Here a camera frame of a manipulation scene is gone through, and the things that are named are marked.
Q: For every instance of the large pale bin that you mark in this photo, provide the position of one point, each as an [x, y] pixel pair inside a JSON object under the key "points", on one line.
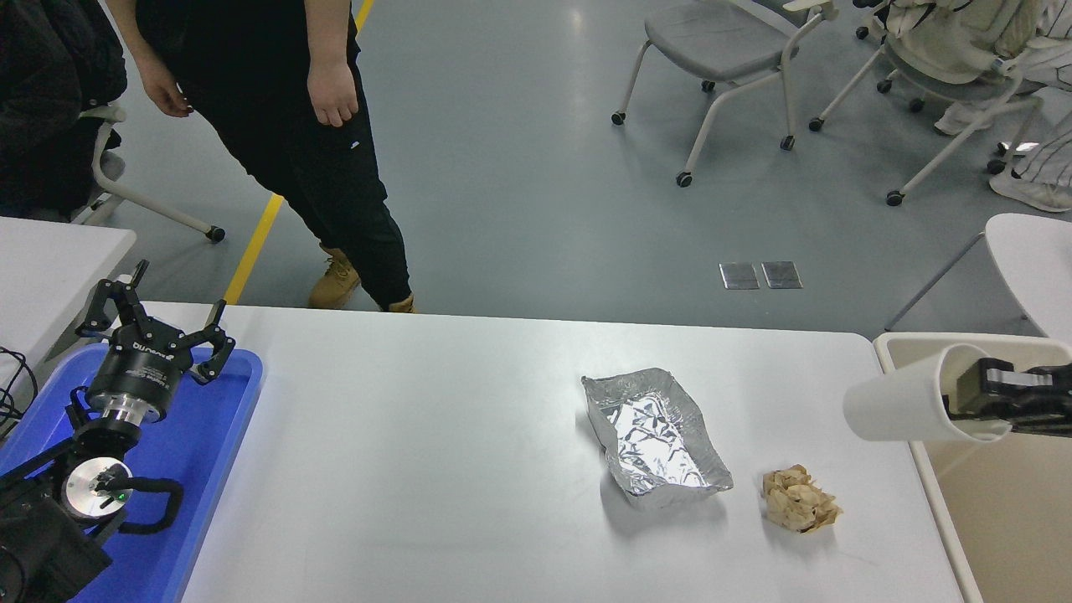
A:
{"points": [[1005, 519]]}

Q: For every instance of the tan paper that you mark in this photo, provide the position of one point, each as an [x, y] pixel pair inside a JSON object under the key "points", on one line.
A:
{"points": [[797, 501]]}

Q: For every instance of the black padded coat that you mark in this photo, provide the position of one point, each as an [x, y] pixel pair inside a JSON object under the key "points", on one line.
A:
{"points": [[50, 84]]}

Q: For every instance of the metal floor plate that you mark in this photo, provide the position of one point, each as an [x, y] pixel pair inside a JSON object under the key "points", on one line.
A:
{"points": [[739, 275], [782, 275]]}

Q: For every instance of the person's right hand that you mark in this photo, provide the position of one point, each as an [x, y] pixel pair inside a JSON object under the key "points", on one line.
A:
{"points": [[167, 92]]}

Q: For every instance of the white side table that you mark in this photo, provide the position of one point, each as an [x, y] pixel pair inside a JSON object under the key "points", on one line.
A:
{"points": [[42, 268]]}

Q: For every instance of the white frame wheeled chair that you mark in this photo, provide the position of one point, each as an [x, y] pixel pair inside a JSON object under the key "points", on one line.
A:
{"points": [[105, 180]]}

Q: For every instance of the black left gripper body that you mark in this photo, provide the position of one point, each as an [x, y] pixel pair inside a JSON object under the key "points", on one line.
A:
{"points": [[141, 368]]}

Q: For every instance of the white round table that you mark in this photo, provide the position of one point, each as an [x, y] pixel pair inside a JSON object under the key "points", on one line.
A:
{"points": [[1034, 268]]}

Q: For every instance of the blue plastic tray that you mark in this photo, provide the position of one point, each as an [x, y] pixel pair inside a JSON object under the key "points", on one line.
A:
{"points": [[209, 469]]}

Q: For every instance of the person's left forearm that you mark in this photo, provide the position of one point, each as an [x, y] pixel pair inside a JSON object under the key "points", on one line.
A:
{"points": [[327, 33]]}

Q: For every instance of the grey wheeled chair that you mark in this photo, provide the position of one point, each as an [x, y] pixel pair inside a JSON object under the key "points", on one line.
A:
{"points": [[712, 38]]}

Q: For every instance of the foil tray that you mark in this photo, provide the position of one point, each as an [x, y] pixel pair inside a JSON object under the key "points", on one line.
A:
{"points": [[653, 440]]}

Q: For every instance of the white paper cup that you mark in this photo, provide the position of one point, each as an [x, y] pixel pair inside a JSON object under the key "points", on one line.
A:
{"points": [[896, 402]]}

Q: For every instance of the person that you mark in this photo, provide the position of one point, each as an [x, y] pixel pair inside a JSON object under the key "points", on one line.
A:
{"points": [[1043, 159], [276, 126]]}

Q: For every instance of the person's right forearm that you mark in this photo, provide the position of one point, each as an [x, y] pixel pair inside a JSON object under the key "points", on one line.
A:
{"points": [[134, 33]]}

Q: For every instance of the person's left hand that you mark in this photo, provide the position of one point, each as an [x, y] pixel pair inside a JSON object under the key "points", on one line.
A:
{"points": [[333, 94]]}

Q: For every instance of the cream wheeled office chair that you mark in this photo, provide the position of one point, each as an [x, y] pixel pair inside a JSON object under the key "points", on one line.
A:
{"points": [[946, 42]]}

